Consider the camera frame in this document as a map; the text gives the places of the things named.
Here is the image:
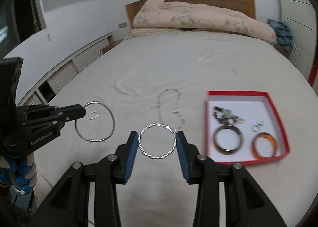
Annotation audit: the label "thin silver bangle with clasp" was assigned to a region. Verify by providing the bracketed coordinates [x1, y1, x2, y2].
[74, 100, 116, 143]

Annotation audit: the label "twisted silver bangle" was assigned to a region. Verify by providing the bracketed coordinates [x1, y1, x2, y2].
[138, 123, 176, 160]

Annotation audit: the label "dark brown bangle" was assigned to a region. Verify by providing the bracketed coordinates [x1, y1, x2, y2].
[212, 125, 244, 155]

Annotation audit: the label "dark beaded bracelet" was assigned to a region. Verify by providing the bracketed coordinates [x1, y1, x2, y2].
[212, 106, 245, 126]

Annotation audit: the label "amber orange bangle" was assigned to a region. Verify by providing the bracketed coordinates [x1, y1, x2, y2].
[251, 132, 278, 160]

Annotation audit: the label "red jewelry box tray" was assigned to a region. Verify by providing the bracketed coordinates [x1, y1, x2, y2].
[205, 91, 290, 166]

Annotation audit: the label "blue white gloved left hand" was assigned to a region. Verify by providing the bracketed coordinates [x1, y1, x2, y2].
[1, 153, 37, 195]

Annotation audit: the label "small silver hoop earrings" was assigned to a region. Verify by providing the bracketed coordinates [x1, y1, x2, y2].
[88, 111, 98, 120]

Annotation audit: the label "white low cabinet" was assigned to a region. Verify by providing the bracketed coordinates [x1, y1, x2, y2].
[18, 32, 114, 106]

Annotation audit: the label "wooden nightstand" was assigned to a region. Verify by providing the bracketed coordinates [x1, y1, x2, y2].
[102, 39, 123, 54]

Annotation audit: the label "white bed sheet mattress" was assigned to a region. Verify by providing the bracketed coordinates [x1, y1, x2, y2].
[35, 32, 317, 226]

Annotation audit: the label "pink floral duvet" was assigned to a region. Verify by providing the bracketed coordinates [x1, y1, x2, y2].
[132, 0, 276, 45]

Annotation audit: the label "blue crumpled cloth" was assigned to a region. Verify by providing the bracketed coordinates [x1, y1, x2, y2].
[269, 21, 293, 51]

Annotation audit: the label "white wardrobe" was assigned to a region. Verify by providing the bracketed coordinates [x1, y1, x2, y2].
[279, 0, 317, 79]

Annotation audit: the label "silver chain necklace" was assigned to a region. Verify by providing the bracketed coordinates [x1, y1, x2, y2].
[157, 88, 187, 133]

